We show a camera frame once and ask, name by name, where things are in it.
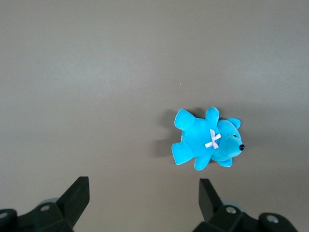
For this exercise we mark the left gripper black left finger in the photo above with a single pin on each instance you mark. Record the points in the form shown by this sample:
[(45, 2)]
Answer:
[(62, 212)]

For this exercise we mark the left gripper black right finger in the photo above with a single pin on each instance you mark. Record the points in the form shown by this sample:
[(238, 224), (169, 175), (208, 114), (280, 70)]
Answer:
[(217, 212)]

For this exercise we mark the blue teddy bear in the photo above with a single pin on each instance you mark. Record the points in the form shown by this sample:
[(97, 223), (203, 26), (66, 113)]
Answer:
[(200, 137)]

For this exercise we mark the brown table mat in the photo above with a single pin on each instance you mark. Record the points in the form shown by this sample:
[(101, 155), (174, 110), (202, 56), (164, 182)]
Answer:
[(96, 84)]

